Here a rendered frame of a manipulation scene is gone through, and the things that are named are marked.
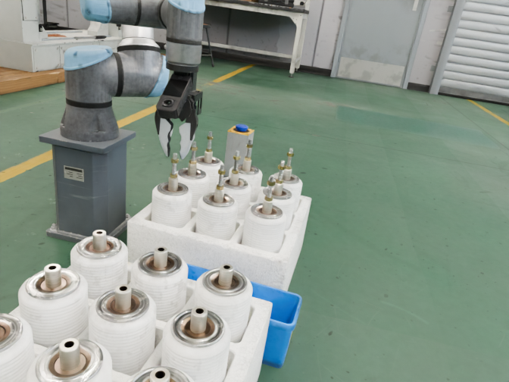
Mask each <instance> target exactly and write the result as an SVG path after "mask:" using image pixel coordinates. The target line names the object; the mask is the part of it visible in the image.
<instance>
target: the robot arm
mask: <svg viewBox="0 0 509 382"><path fill-rule="evenodd" d="M80 10H81V13H82V15H83V17H84V18H85V19H87V20H90V21H95V22H100V23H115V24H121V32H122V41H121V43H120V44H119V45H118V46H117V52H113V50H112V48H111V47H110V46H106V45H81V46H75V47H72V48H69V49H67V50H66V52H65V53H64V79H65V95H66V108H65V110H64V114H63V117H62V120H61V124H60V134H61V135H62V136H63V137H64V138H67V139H71V140H75V141H80V142H104V141H108V140H112V139H116V138H117V137H118V136H119V127H118V125H117V120H116V117H115V115H114V111H113V108H112V97H144V98H148V97H158V96H160V95H161V97H160V99H159V101H158V103H157V104H156V109H157V110H156V112H155V125H156V128H157V132H158V136H159V140H160V142H161V146H162V148H163V150H164V153H165V155H166V156H167V157H169V156H170V140H171V138H170V137H171V136H172V133H173V122H172V121H171V120H172V118H173V119H177V118H179V119H180V120H181V121H182V122H183V121H184V120H185V119H186V122H185V123H184V124H182V125H181V126H180V127H179V131H180V135H181V141H180V146H181V149H180V157H181V159H184V158H185V157H186V155H187V154H188V152H189V150H190V147H191V144H192V141H193V140H194V138H195V131H196V129H197V127H198V116H197V115H199V114H200V113H201V104H202V95H203V92H202V91H198V90H196V82H197V72H198V70H199V64H200V63H201V47H202V44H201V41H202V32H203V22H204V12H205V0H80ZM154 28H157V29H165V30H167V35H166V40H167V41H166V45H164V48H165V49H166V57H165V56H163V55H161V49H160V47H159V46H158V45H157V44H156V43H155V39H154ZM169 70H173V74H172V75H171V77H170V79H169V81H168V78H169ZM200 99H201V102H200ZM197 101H198V110H197V105H196V102H197ZM199 102H200V108H199ZM196 111H197V115H196Z"/></svg>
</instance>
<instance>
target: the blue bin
mask: <svg viewBox="0 0 509 382"><path fill-rule="evenodd" d="M187 266H188V277H187V279H190V280H195V281H197V279H199V277H200V276H201V275H203V273H205V272H207V271H209V270H208V269H206V268H200V267H198V266H194V265H190V264H187ZM250 282H251V285H252V289H253V291H252V296H251V297H255V298H258V299H263V300H265V301H268V302H272V303H273V305H272V310H271V314H270V322H269V326H268V331H267V338H266V343H265V347H264V354H263V359H262V364H265V365H269V366H272V367H275V368H281V367H282V366H283V363H284V361H285V357H286V353H287V350H288V347H289V342H290V339H291V335H292V331H293V330H294V329H295V325H296V322H297V319H298V314H299V311H300V308H301V303H302V298H301V297H300V296H299V295H298V294H296V293H290V292H288V291H285V290H280V289H277V288H274V287H271V286H266V285H263V284H260V283H255V282H252V281H250Z"/></svg>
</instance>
